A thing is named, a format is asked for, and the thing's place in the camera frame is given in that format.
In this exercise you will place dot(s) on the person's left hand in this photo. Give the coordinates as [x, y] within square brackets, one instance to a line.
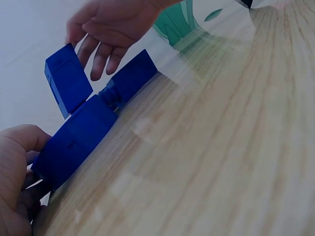
[12, 172]

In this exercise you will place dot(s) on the person's right hand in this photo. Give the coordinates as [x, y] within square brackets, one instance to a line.
[118, 22]

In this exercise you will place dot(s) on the person's left thumb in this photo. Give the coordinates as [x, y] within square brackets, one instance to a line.
[29, 137]

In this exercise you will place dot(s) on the person's left fingers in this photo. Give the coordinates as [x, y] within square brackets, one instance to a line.
[32, 194]

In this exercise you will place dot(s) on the person's right thumb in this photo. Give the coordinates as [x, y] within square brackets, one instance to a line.
[75, 32]

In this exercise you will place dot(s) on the small blue box block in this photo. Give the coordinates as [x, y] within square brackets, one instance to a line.
[67, 81]

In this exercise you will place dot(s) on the long blue block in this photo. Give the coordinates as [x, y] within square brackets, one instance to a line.
[73, 142]

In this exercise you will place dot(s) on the blue threaded peg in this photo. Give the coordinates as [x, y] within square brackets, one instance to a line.
[110, 96]

